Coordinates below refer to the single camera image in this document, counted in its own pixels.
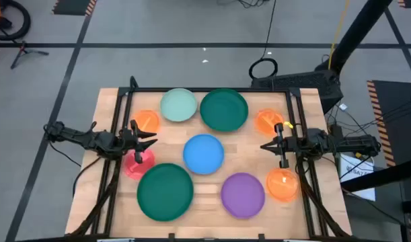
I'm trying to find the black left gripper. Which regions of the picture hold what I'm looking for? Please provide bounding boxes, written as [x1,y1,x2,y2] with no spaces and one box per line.
[119,119,159,165]

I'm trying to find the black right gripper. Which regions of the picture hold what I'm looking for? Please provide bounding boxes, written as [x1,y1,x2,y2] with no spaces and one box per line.
[260,122,299,169]

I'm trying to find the small translucent pink plate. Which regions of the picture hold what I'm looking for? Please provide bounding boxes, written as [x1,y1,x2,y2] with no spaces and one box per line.
[123,147,157,182]

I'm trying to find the mint green plastic plate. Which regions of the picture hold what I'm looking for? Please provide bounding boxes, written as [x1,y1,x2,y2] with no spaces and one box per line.
[159,87,198,123]

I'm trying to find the dark green plastic plate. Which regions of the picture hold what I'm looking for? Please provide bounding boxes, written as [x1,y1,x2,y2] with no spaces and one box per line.
[136,163,195,223]
[199,87,250,132]

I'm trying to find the purple plastic plate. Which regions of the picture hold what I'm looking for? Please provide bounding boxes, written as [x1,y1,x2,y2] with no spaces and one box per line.
[220,172,266,220]

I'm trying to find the blue plastic plate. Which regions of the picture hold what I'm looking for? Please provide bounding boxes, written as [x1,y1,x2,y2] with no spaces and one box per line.
[182,133,225,175]

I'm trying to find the black power adapter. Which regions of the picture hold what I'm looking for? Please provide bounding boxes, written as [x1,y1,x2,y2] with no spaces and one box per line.
[329,124,344,143]

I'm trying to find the black perforated computer case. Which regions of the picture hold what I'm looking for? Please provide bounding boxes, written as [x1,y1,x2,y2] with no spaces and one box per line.
[251,69,344,115]

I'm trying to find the white labelled box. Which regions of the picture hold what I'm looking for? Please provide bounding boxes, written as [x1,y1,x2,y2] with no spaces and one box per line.
[339,153,377,202]

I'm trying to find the black crossbeam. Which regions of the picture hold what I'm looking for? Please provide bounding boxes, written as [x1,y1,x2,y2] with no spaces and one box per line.
[340,157,411,193]

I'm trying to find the black slanted pole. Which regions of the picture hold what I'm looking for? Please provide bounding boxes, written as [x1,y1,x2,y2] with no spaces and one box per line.
[314,0,394,73]

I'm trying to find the black tripod stand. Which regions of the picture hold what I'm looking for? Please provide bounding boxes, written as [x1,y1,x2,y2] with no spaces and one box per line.
[10,40,50,70]

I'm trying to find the black aluminium table frame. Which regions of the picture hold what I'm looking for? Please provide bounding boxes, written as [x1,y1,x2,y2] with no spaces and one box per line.
[65,75,352,242]

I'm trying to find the black power cable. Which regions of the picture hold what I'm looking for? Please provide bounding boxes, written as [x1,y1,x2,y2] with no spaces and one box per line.
[71,155,104,198]

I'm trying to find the black coiled floor cable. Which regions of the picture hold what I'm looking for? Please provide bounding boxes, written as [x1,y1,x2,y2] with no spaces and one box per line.
[248,0,279,81]

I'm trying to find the yellow cable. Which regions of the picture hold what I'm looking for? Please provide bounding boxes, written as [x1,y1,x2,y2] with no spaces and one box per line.
[328,0,350,71]

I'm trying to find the black tangled cables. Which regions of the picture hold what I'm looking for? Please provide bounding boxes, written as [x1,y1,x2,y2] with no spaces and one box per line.
[217,0,270,9]

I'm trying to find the black upright post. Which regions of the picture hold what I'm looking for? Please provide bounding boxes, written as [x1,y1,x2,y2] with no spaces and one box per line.
[400,174,411,242]

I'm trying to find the black vacuum hose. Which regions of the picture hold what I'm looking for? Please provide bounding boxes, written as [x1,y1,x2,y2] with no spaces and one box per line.
[0,0,32,42]

